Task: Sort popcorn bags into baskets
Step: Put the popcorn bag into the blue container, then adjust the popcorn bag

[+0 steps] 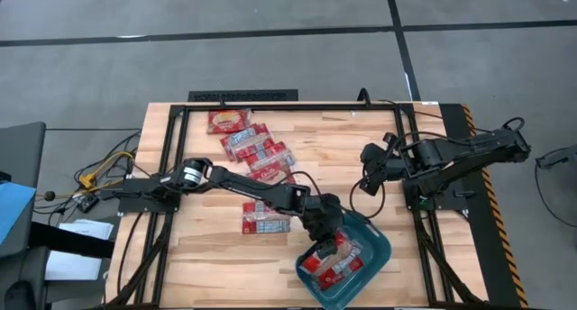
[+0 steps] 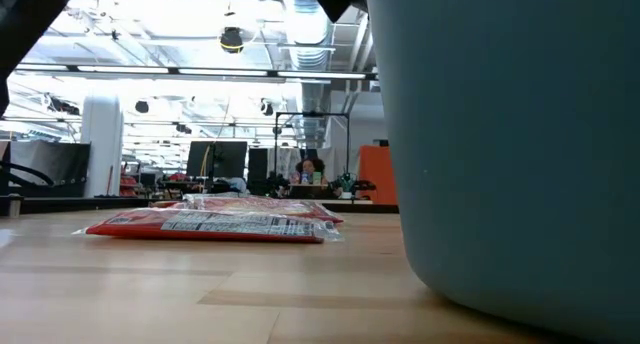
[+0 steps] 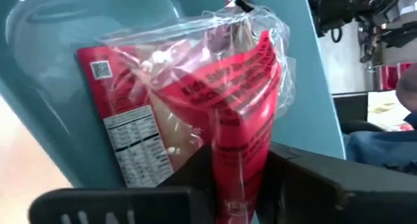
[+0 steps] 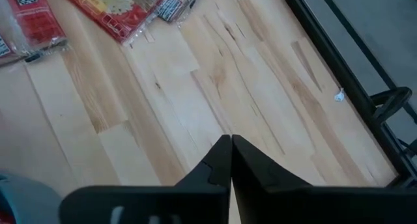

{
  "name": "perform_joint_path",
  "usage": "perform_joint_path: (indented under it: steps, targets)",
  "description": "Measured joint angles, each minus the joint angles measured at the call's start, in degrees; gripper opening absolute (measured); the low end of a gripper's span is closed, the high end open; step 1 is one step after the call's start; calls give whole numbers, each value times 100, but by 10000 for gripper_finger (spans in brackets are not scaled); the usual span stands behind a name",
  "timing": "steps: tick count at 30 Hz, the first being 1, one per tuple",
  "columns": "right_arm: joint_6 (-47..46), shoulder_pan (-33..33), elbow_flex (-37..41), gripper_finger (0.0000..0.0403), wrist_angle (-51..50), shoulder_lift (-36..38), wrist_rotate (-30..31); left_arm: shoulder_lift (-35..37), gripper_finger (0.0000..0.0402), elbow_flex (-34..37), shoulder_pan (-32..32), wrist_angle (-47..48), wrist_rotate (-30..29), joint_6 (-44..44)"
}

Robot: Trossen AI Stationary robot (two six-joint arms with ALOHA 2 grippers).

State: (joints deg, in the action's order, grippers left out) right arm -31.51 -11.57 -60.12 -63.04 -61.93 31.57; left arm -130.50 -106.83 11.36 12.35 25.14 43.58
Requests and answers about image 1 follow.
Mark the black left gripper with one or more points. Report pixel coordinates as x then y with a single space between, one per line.
324 224

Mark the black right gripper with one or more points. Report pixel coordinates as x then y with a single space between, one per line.
383 166

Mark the red popcorn bag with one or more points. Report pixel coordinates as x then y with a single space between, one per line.
270 154
254 208
315 261
243 141
227 121
338 279
266 225
347 256
270 172

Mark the teal plastic basket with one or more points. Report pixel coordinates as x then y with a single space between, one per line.
374 251

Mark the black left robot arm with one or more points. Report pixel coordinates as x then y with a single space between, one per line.
252 184

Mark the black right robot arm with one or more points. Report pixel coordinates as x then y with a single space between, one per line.
473 152

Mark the black strip with hazard stripes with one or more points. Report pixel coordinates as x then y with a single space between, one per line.
496 256

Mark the black floor vent grille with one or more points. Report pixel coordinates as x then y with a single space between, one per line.
243 95

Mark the black power adapter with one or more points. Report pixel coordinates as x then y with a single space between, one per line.
86 203

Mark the white papers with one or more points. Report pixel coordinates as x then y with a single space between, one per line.
72 267

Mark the black chair armrest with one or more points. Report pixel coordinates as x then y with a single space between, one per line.
67 241

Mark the black round knob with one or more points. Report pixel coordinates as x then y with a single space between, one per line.
49 195

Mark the black chair base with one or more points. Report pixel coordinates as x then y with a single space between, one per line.
27 283

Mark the blue sheet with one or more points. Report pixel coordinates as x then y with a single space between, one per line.
13 206

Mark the grey chair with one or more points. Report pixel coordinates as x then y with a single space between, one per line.
20 152

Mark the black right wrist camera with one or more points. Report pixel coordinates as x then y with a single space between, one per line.
389 140

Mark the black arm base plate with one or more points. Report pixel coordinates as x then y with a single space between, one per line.
135 204
455 204

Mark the black aluminium table frame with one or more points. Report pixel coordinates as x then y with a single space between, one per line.
293 107

